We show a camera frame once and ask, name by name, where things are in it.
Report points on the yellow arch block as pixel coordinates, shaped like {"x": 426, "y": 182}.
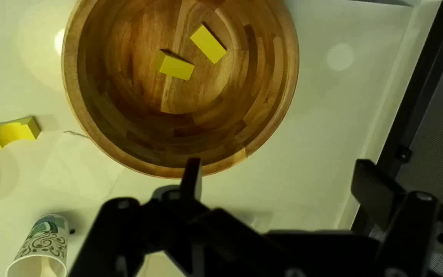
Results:
{"x": 11, "y": 132}

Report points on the round wooden bowl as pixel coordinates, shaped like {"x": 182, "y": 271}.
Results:
{"x": 130, "y": 123}

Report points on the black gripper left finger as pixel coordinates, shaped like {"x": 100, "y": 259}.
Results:
{"x": 130, "y": 240}

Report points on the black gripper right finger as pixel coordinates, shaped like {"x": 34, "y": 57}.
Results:
{"x": 406, "y": 231}

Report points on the yellow rectangular block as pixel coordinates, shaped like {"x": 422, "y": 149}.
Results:
{"x": 208, "y": 43}
{"x": 176, "y": 66}

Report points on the black metal frame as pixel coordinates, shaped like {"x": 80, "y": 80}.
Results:
{"x": 431, "y": 102}

